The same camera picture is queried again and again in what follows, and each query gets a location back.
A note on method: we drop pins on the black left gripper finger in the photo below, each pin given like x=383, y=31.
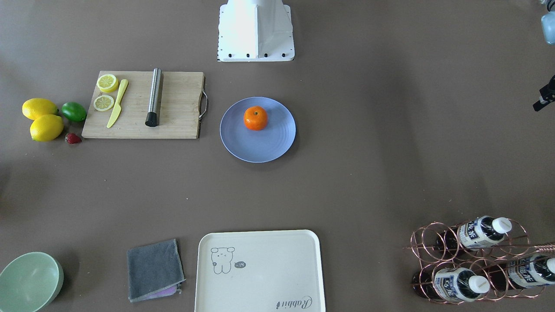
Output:
x=547, y=95

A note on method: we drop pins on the blue plate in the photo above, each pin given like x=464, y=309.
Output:
x=258, y=146

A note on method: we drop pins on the orange fruit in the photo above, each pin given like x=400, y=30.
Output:
x=255, y=118

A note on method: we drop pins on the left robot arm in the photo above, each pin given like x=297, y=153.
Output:
x=548, y=23

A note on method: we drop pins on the tea bottle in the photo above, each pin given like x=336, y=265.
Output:
x=482, y=232
x=450, y=285
x=523, y=273

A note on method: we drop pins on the tea bottle front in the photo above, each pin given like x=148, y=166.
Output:
x=450, y=285

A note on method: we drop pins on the cream rabbit tray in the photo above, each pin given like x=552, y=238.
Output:
x=260, y=271

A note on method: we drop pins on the wooden cutting board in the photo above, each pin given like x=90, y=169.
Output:
x=179, y=110

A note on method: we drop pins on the steel muddler black tip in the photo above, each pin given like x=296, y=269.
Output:
x=153, y=113

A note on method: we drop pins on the grey folded cloth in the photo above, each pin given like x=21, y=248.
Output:
x=154, y=271

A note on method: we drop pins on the yellow plastic knife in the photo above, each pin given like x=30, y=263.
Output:
x=116, y=110

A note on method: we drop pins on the lemon slice lower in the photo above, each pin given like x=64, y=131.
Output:
x=107, y=83

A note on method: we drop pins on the lemon slice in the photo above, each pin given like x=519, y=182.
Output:
x=107, y=83
x=103, y=103

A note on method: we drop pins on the lemon slice upper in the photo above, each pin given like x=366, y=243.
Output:
x=103, y=103

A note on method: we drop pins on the green lime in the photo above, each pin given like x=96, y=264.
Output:
x=74, y=111

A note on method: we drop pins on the red strawberry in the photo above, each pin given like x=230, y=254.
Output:
x=72, y=138

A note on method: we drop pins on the yellow lemon near strawberry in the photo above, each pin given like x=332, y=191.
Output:
x=46, y=128

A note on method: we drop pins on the green bowl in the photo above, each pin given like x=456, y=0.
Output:
x=30, y=282

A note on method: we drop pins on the copper wire bottle rack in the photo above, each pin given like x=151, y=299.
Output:
x=516, y=244

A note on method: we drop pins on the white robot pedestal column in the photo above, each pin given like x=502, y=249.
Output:
x=255, y=31

